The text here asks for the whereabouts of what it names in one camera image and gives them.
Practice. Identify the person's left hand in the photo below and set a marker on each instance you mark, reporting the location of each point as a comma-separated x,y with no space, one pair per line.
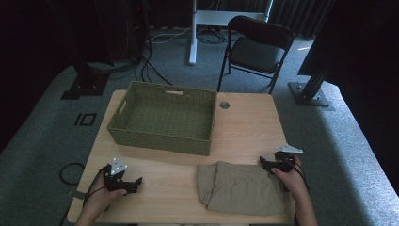
101,198

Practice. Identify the white metal desk frame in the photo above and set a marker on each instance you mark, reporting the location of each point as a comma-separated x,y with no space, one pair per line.
200,19

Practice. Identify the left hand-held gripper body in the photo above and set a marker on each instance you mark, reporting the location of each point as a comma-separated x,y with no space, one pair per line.
118,171

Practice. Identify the green woven basket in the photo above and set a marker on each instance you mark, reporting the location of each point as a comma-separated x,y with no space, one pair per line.
163,121

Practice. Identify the black stand with base plate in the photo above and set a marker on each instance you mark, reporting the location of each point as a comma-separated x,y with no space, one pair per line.
84,84
309,94

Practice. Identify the beige shorts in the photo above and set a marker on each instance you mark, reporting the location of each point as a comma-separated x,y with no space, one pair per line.
244,191

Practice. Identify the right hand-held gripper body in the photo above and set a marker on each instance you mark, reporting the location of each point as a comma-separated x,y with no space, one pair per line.
284,158

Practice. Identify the grey tape strip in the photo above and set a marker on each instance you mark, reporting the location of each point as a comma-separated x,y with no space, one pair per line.
78,195

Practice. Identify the person's right hand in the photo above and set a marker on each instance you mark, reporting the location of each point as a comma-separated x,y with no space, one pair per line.
290,182

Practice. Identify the small white floor scrap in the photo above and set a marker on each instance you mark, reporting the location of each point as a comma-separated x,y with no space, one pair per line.
303,48

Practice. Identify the black folding chair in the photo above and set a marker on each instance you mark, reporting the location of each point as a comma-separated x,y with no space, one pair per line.
257,50

